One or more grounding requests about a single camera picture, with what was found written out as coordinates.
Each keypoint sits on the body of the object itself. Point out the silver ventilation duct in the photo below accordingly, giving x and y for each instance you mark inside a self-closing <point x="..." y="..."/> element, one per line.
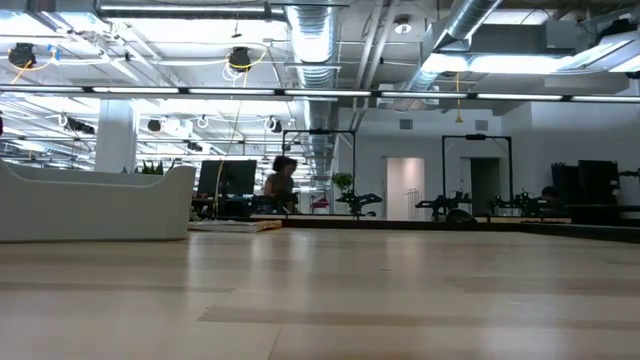
<point x="450" y="35"/>
<point x="312" y="45"/>

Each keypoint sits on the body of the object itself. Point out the black background robot arm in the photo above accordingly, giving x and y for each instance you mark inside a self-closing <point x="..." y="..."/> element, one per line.
<point x="517" y="204"/>
<point x="360" y="202"/>
<point x="442" y="204"/>

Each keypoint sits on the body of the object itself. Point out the yellow hanging pendant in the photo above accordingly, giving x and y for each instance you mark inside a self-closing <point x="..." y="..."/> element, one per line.
<point x="458" y="100"/>

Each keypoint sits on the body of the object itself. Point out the long LED light bar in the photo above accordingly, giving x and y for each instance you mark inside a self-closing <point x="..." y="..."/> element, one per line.
<point x="325" y="93"/>

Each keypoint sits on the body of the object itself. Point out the black monitor pair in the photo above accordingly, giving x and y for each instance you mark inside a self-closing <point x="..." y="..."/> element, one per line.
<point x="587" y="182"/>

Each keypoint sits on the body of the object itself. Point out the person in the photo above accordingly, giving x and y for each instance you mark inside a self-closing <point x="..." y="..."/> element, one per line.
<point x="280" y="187"/>
<point x="551" y="194"/>

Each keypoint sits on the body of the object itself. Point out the green leafy plant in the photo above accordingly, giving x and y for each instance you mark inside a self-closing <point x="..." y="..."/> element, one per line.
<point x="152" y="168"/>

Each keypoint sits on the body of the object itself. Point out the black computer monitor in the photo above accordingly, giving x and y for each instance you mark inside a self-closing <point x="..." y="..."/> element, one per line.
<point x="227" y="177"/>

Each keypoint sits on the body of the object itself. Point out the white pillar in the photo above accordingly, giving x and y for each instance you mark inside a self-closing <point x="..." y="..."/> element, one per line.
<point x="116" y="135"/>

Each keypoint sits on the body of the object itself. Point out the flat white board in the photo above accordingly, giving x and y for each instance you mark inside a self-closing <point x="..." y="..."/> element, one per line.
<point x="235" y="226"/>

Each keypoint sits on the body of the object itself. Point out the black rig frame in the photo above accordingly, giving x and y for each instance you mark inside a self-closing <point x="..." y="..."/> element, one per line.
<point x="475" y="137"/>
<point x="320" y="132"/>

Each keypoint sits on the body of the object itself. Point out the potted green plant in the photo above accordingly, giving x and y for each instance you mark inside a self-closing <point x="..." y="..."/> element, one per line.
<point x="343" y="181"/>

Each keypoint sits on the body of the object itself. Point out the white plastic bin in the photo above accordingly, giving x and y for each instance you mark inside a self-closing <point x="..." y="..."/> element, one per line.
<point x="95" y="210"/>

